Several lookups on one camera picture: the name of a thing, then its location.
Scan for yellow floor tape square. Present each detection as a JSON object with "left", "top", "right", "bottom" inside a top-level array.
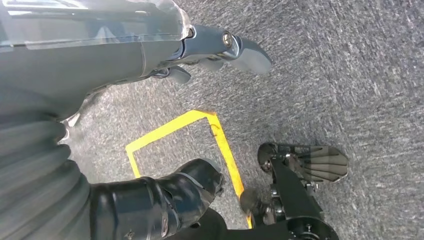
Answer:
[{"left": 125, "top": 109, "right": 254, "bottom": 230}]

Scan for black robot leg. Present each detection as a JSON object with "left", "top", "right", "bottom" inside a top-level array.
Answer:
[{"left": 89, "top": 158, "right": 229, "bottom": 240}]

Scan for black robot foot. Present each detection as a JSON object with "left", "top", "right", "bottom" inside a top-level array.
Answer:
[{"left": 239, "top": 142, "right": 349, "bottom": 240}]

